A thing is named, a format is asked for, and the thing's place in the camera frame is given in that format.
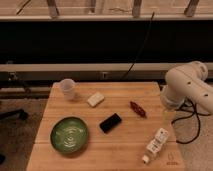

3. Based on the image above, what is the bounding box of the clear bottle with white label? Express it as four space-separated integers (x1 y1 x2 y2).
142 128 169 164

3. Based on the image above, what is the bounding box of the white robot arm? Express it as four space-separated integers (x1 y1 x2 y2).
160 61 213 114

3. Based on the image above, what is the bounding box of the green ceramic bowl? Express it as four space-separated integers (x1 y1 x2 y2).
50 117 89 155

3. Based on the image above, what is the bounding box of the white sponge block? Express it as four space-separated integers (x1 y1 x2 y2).
87 92 105 107

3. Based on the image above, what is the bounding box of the black rectangular block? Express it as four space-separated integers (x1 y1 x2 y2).
99 113 122 133

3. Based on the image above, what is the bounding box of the dark red wrapped candy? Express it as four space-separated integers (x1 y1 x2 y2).
130 102 146 118

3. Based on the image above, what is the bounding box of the clear plastic cup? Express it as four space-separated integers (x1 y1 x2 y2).
59 79 75 100

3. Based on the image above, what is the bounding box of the black chair base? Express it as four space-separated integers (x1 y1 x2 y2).
0 109 28 120

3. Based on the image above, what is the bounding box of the black cable on wall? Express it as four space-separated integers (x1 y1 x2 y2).
119 11 156 82

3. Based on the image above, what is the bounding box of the black cable on floor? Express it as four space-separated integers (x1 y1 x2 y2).
171 99 212 145

